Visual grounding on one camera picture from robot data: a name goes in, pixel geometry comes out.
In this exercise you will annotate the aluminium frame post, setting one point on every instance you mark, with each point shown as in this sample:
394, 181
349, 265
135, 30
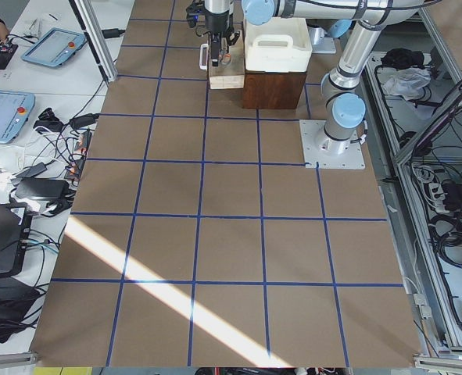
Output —
85, 15

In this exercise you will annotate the white crumpled cloth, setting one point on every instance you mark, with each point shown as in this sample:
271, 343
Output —
408, 83

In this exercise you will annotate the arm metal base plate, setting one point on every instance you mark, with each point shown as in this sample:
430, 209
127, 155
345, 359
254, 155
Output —
322, 152
320, 41

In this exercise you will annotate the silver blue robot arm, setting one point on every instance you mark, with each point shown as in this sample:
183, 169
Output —
219, 25
345, 109

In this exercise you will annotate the wooden drawer with brown front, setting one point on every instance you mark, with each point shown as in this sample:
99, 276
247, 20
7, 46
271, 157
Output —
231, 76

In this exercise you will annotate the teach pendant near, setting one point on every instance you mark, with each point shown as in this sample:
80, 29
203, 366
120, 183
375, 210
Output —
15, 107

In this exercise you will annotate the teach pendant far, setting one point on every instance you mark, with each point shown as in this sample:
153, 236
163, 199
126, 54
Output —
54, 48

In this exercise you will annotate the grey orange scissors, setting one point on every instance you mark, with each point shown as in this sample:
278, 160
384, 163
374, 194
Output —
224, 61

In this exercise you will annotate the white drawer handle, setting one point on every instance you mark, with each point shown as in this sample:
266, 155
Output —
203, 56

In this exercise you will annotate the dark brown wooden cabinet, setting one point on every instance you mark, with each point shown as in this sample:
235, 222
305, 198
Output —
272, 90

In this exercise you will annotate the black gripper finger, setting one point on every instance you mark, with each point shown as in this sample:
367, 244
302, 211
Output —
215, 51
226, 45

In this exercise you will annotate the teach pendant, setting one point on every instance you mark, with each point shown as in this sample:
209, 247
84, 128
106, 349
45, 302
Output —
54, 48
15, 107

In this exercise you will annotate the black cloth bundle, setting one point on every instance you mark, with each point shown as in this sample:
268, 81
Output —
402, 58

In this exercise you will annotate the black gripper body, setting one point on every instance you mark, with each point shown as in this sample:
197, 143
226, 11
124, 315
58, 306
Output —
216, 24

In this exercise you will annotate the white plastic crate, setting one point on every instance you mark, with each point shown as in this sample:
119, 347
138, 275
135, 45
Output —
278, 46

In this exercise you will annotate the black laptop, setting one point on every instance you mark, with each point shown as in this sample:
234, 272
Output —
15, 222

